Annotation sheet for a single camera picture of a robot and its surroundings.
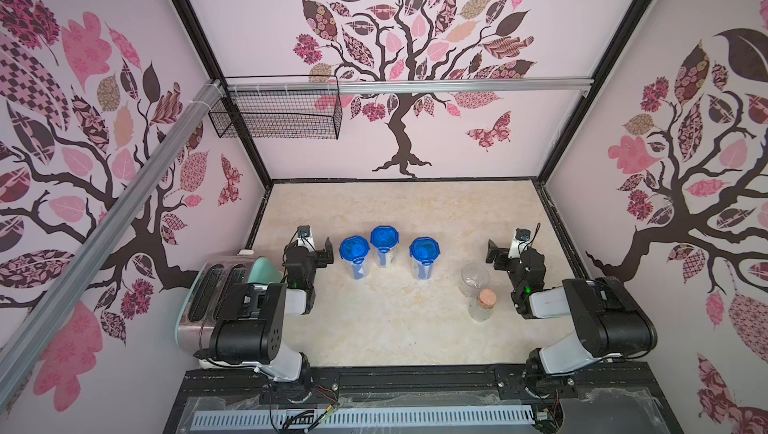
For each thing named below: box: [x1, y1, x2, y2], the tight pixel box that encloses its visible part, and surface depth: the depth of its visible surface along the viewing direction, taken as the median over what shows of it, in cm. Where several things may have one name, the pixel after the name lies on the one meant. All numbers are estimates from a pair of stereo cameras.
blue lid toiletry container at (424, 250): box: [409, 236, 441, 280], surface depth 86 cm
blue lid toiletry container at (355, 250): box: [338, 235, 371, 280], surface depth 87 cm
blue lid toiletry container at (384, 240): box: [370, 225, 400, 268], surface depth 89 cm
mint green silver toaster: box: [176, 256, 283, 360], surface depth 76 cm
